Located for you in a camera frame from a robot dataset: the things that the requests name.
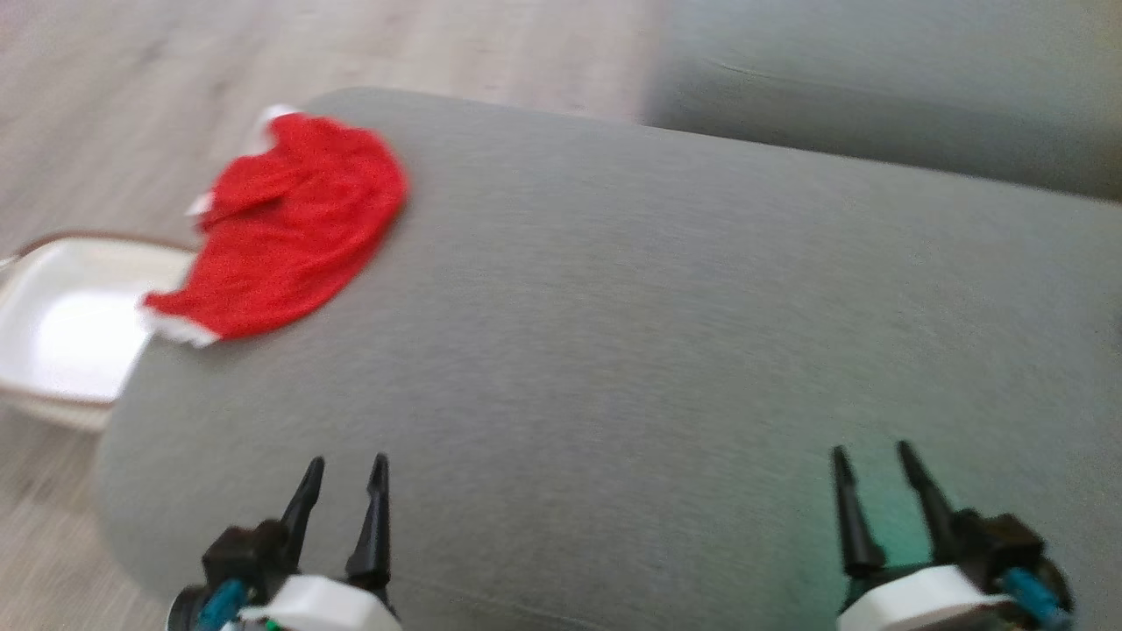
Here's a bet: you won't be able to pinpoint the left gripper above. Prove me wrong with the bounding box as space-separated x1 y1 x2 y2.
230 453 406 631

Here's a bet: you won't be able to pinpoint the white laundry basket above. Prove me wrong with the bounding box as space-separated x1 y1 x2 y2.
0 232 202 432

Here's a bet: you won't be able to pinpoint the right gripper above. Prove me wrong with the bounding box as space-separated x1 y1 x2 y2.
831 440 1018 631

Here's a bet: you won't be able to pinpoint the red garment with white band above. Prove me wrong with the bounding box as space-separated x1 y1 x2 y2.
140 103 411 350

